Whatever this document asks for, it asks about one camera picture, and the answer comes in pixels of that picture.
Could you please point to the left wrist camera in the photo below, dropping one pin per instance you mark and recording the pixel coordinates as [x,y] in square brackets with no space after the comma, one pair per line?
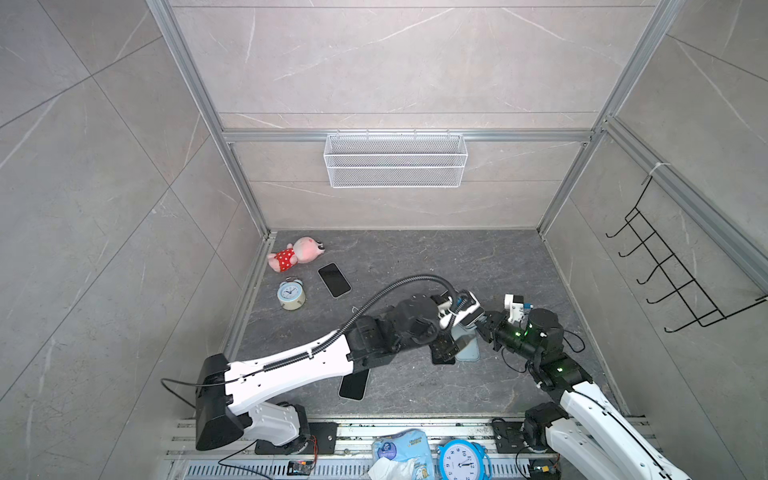
[465,314]

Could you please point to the small cream alarm clock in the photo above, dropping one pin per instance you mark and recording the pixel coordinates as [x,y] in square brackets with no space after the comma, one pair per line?
[291,294]

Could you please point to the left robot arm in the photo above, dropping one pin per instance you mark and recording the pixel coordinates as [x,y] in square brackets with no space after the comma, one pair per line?
[233,398]

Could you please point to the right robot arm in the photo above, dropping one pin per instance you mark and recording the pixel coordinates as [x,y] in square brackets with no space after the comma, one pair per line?
[579,423]

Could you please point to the phone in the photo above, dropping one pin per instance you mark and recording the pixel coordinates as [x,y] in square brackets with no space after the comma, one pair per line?
[353,386]
[334,280]

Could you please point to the pink plush toy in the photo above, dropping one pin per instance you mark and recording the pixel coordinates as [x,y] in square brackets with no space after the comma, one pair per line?
[302,251]

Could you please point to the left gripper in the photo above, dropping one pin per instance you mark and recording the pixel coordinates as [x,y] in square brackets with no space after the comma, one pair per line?
[450,347]

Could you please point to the blue tissue pack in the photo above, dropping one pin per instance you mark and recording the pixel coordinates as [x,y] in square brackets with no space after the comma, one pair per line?
[406,455]

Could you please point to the black wire hook rack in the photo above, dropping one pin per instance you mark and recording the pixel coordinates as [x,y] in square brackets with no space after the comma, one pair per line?
[682,283]

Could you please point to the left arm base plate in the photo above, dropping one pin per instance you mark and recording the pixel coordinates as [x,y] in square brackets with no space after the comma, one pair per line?
[320,437]

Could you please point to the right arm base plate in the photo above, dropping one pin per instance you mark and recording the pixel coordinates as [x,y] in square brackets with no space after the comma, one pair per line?
[515,436]

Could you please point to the white wire mesh basket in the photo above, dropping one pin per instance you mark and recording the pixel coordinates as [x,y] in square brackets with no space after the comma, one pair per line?
[402,160]

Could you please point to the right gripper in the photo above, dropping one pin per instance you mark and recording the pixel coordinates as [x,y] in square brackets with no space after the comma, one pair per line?
[492,329]

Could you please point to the blue alarm clock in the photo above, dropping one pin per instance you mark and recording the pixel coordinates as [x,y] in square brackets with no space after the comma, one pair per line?
[464,460]

